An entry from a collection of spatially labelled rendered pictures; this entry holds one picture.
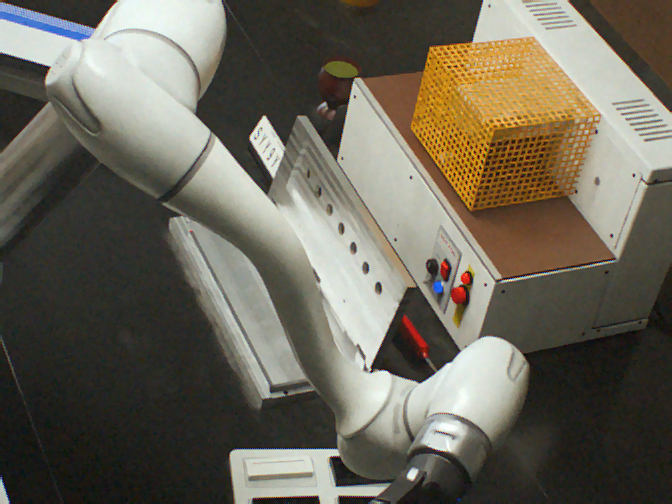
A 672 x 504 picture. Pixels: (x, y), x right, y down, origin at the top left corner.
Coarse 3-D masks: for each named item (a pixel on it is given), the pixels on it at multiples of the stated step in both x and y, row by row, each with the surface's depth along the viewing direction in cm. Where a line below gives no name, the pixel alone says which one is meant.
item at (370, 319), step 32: (288, 160) 260; (320, 160) 253; (288, 192) 261; (352, 192) 244; (320, 224) 254; (352, 224) 245; (320, 256) 251; (352, 256) 245; (384, 256) 234; (352, 288) 245; (384, 288) 237; (352, 320) 243; (384, 320) 237; (384, 352) 237
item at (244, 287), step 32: (192, 224) 262; (192, 256) 255; (224, 256) 257; (224, 288) 251; (256, 288) 252; (320, 288) 253; (224, 320) 245; (256, 320) 246; (288, 352) 242; (352, 352) 244; (256, 384) 235
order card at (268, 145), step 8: (264, 120) 281; (256, 128) 283; (264, 128) 281; (272, 128) 279; (256, 136) 282; (264, 136) 280; (272, 136) 279; (256, 144) 282; (264, 144) 280; (272, 144) 278; (280, 144) 276; (264, 152) 280; (272, 152) 278; (280, 152) 276; (264, 160) 279; (272, 160) 277; (280, 160) 275; (272, 168) 277; (272, 176) 276
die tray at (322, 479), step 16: (240, 464) 224; (320, 464) 226; (240, 480) 222; (256, 480) 222; (272, 480) 223; (288, 480) 223; (304, 480) 224; (320, 480) 224; (240, 496) 219; (256, 496) 220; (272, 496) 220; (320, 496) 222; (336, 496) 222
